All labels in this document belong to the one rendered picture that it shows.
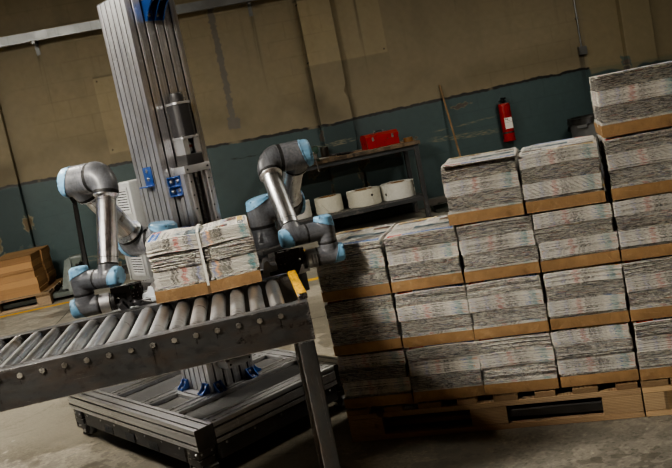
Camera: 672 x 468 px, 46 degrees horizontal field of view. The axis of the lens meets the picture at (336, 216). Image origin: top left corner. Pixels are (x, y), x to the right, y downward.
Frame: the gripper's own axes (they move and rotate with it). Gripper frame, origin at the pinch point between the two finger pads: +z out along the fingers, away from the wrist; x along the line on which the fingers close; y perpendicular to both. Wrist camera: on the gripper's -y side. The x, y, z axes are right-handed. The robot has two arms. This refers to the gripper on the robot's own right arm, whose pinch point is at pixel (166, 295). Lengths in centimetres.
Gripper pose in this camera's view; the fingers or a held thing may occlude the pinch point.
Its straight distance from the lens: 312.4
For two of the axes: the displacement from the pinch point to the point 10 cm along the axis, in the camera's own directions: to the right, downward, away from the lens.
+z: 9.7, -2.1, 1.1
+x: -1.2, -0.6, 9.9
